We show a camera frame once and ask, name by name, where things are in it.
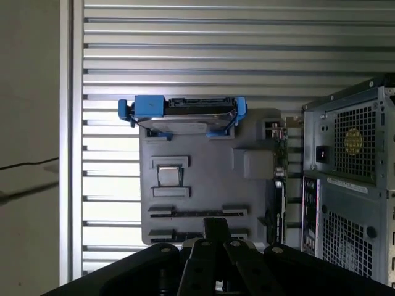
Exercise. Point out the grey power supply box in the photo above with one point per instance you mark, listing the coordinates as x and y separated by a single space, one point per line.
328 132

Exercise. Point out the graphics card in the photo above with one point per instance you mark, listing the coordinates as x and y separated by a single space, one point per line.
279 200

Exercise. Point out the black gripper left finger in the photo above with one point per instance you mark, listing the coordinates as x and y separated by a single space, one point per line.
199 265

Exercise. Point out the silver-topped CPU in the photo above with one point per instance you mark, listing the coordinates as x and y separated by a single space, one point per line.
169 176

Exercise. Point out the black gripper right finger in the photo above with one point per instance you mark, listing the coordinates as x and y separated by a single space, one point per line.
250 268

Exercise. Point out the grey plastic parts rack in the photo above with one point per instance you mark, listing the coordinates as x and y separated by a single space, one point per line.
210 172

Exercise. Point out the grey metal PC case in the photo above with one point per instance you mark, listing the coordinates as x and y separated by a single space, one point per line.
342 197

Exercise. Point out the hard disk with blue carrier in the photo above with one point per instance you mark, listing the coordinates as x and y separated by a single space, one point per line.
185 121

